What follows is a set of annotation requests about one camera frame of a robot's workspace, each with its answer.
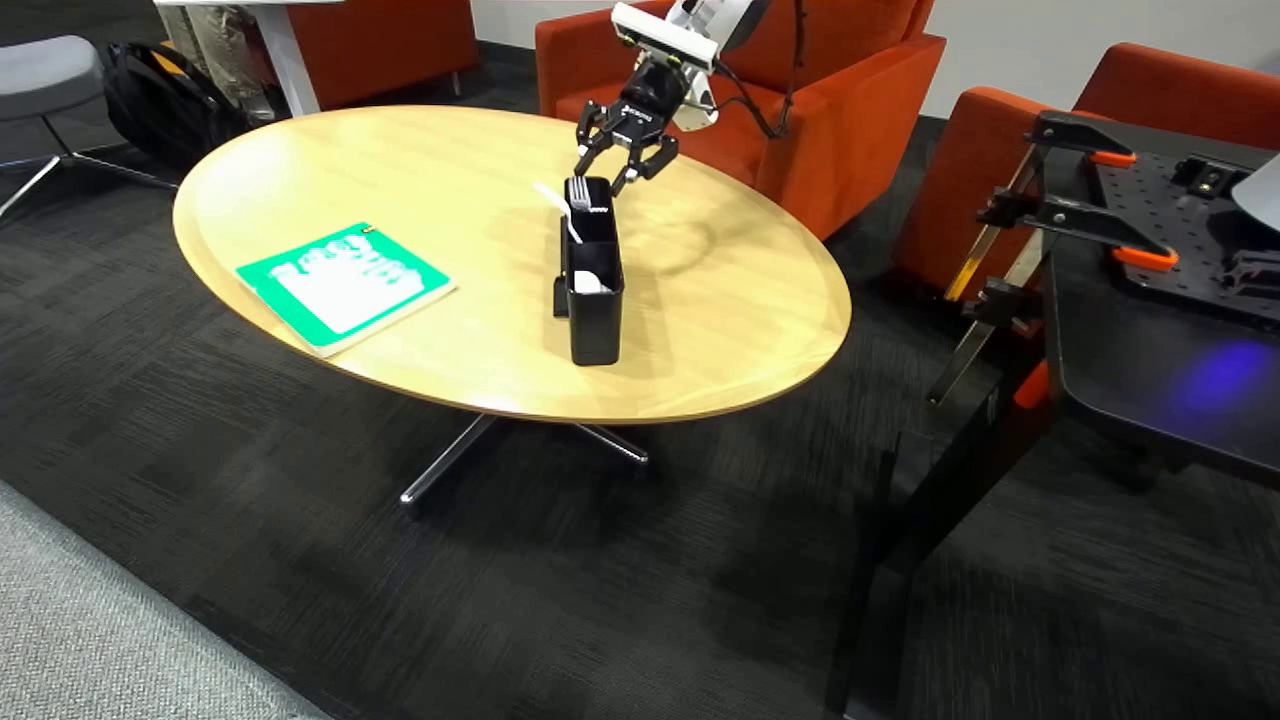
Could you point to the orange armchair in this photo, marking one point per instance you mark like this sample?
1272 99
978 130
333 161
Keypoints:
384 45
841 122
960 185

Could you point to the chrome table base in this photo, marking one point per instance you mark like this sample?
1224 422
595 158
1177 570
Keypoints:
446 460

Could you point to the black clamp with orange grip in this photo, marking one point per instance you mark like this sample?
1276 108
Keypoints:
1032 386
1117 158
1145 256

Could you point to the grey chair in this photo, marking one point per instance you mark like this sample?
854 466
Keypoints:
46 67

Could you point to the black backpack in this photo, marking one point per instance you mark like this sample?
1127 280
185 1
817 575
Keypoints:
164 102

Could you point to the green printed booklet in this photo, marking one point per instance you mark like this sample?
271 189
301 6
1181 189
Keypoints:
347 280

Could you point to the white table leg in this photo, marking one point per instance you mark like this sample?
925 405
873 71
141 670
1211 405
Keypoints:
286 67

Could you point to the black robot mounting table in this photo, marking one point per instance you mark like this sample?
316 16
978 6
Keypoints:
1163 362

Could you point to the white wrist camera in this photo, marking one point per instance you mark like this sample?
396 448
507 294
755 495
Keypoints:
661 34

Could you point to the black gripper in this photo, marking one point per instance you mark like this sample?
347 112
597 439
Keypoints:
655 95

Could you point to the black cutlery holder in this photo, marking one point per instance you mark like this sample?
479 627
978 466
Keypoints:
595 330

